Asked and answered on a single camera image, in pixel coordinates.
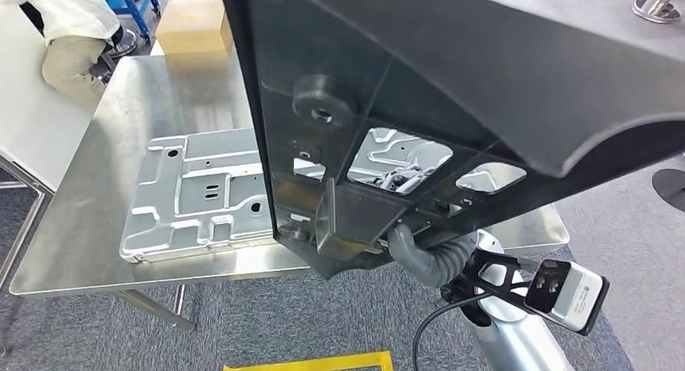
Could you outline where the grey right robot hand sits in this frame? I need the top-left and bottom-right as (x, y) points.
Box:
(369, 165), (446, 289)

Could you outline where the black plastic frame part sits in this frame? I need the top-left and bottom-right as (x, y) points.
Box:
(216, 0), (685, 281)

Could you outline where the stainless steel workbench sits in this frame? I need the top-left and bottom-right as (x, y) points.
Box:
(9, 49), (571, 332)

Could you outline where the stamped metal plate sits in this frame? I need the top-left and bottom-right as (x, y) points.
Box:
(118, 126), (453, 264)

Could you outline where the black round floor base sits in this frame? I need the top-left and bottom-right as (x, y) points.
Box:
(651, 168), (685, 213)

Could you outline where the cardboard box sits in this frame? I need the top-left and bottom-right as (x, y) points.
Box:
(155, 0), (235, 57)

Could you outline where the silver stanchion base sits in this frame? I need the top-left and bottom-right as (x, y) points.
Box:
(632, 0), (685, 24)

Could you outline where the blue metal cart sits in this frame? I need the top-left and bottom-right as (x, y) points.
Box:
(96, 0), (162, 43)

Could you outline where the person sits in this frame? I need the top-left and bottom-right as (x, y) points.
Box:
(0, 0), (125, 112)

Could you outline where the black camera bracket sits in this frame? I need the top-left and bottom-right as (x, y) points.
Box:
(441, 247), (536, 316)

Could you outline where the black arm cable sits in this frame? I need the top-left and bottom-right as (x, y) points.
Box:
(412, 293), (483, 371)

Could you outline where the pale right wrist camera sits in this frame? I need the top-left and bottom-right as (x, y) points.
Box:
(523, 259), (611, 336)

